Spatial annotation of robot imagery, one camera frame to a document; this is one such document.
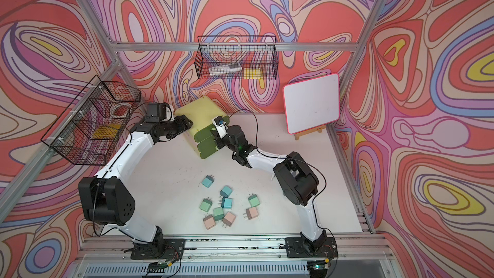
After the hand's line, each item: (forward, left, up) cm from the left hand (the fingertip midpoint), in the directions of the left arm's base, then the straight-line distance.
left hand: (189, 124), depth 86 cm
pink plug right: (-33, -29, -20) cm, 48 cm away
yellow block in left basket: (-12, +27, +9) cm, 31 cm away
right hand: (-1, -11, -5) cm, 12 cm away
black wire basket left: (-11, +36, +8) cm, 38 cm away
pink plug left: (-36, -11, -21) cm, 43 cm away
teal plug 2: (-24, -17, -20) cm, 35 cm away
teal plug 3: (-28, -17, -21) cm, 39 cm away
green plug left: (-29, -8, -21) cm, 37 cm away
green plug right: (-27, -29, -20) cm, 45 cm away
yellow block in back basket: (+22, -29, +13) cm, 39 cm away
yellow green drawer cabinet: (+11, -3, -3) cm, 12 cm away
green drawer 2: (-5, -7, -10) cm, 13 cm away
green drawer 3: (-5, -5, -17) cm, 19 cm away
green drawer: (-3, -8, -2) cm, 9 cm away
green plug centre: (-33, -15, -20) cm, 41 cm away
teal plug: (-18, -8, -21) cm, 28 cm away
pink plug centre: (-35, -19, -20) cm, 45 cm away
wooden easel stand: (+12, -67, -16) cm, 70 cm away
